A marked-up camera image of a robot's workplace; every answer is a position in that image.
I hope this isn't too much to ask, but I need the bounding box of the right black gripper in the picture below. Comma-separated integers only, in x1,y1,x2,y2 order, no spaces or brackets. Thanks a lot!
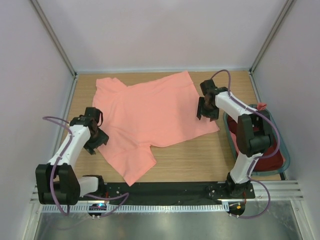
197,96,220,122

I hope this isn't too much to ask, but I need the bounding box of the white slotted cable duct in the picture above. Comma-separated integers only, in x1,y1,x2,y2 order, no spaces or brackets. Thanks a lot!
42,203,230,213

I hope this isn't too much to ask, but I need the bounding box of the teal plastic basket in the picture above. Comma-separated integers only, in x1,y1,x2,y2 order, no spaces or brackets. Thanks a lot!
223,112,291,177

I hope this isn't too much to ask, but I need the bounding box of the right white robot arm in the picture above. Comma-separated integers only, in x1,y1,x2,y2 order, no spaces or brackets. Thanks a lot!
196,79,275,198

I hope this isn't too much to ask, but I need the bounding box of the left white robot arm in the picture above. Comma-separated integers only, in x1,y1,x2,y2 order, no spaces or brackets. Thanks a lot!
35,107,109,206

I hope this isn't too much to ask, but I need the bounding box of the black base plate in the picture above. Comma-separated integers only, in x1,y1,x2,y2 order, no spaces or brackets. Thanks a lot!
105,181,256,201

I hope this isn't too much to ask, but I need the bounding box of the dark red t shirt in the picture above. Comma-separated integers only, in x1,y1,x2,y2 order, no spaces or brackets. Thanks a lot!
227,109,286,172

